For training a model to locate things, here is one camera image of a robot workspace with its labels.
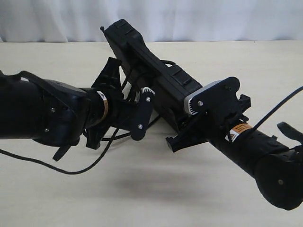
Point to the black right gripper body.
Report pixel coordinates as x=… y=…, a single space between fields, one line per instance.
x=222 y=107

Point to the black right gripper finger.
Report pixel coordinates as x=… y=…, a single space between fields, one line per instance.
x=193 y=133
x=243 y=103

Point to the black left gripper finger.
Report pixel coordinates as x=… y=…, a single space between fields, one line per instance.
x=110 y=75
x=94 y=135

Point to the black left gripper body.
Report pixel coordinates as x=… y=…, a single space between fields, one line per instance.
x=108 y=108

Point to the black plastic tool case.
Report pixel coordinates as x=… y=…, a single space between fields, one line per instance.
x=171 y=84

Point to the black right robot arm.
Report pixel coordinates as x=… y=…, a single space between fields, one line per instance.
x=276 y=168

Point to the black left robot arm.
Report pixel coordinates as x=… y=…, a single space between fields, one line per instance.
x=56 y=114

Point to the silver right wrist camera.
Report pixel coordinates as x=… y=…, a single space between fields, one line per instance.
x=197 y=98

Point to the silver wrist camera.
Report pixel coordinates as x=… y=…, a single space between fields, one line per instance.
x=197 y=98
x=141 y=117

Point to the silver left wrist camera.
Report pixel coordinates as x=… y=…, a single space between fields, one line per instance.
x=141 y=117

